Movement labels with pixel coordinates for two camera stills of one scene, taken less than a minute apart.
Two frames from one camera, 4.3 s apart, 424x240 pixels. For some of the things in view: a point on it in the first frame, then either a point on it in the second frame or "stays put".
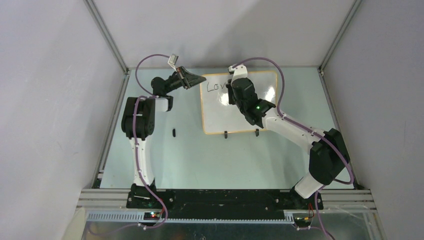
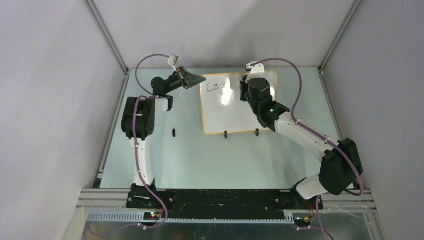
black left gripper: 191,79 stays put
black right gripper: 231,90 → 244,85
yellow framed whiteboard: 218,116 stays put
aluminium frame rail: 122,61 stays put
